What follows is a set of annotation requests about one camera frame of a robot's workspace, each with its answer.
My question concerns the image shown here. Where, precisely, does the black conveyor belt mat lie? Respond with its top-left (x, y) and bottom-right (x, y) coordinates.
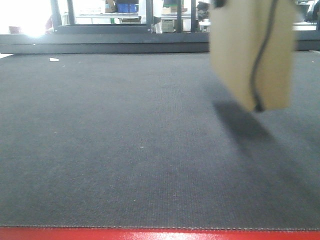
top-left (0, 51), bottom-right (320, 230)

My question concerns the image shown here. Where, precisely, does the red conveyor edge strip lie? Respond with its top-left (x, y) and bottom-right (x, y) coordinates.
top-left (0, 227), bottom-right (320, 240)

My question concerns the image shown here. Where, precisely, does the white paper scrap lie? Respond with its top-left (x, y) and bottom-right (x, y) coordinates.
top-left (49, 57), bottom-right (60, 62)

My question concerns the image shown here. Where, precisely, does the black cable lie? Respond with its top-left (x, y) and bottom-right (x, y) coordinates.
top-left (250, 0), bottom-right (279, 112)

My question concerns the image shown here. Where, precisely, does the black metal frame rack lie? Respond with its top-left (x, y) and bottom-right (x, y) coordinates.
top-left (49, 0), bottom-right (199, 34)

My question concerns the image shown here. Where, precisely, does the dark conveyor side frame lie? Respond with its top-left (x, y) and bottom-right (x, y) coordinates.
top-left (0, 31), bottom-right (320, 55)

